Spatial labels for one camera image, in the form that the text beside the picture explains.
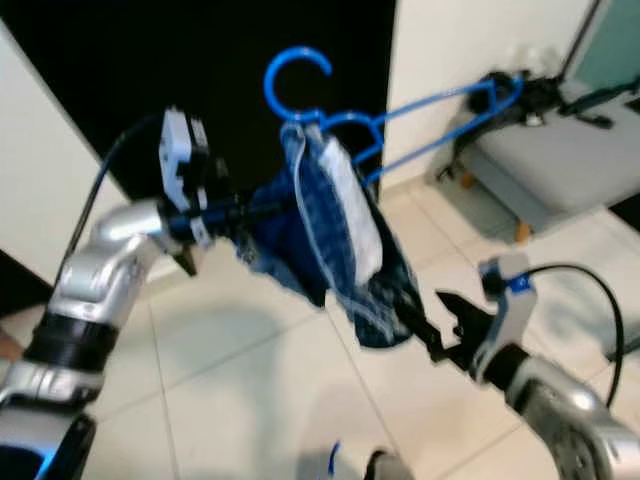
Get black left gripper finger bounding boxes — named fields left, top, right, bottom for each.
left=228, top=202, right=287, bottom=228

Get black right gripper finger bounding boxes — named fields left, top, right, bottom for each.
left=434, top=289, right=497, bottom=330
left=398, top=302, right=451, bottom=360

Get blue denim shorts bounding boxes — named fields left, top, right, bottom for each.
left=240, top=122, right=423, bottom=351

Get blue plastic hanger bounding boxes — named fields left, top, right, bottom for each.
left=263, top=45, right=529, bottom=188

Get grey upholstered bench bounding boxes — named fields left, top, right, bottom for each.
left=445, top=80, right=640, bottom=244

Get black door panel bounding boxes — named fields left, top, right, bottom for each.
left=0, top=0, right=399, bottom=206

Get black jacket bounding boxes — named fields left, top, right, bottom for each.
left=450, top=68, right=576, bottom=166

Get light grey right wrist camera mount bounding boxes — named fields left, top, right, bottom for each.
left=473, top=250, right=538, bottom=386

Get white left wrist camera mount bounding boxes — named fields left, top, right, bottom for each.
left=157, top=108, right=213, bottom=251

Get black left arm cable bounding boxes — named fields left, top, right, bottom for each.
left=65, top=112, right=169, bottom=291

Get black strap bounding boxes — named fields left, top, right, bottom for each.
left=560, top=78, right=640, bottom=129

